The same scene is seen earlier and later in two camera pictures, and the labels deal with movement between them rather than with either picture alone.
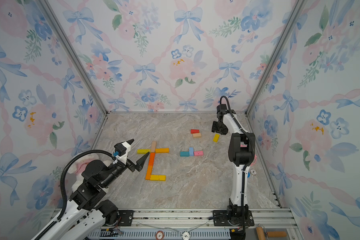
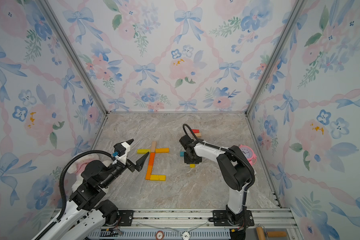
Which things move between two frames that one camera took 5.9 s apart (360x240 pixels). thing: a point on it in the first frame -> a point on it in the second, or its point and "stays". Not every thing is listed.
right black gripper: [225, 132] -> [187, 161]
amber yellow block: [162, 150] stays
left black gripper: [139, 163] stays
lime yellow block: [143, 151] stays
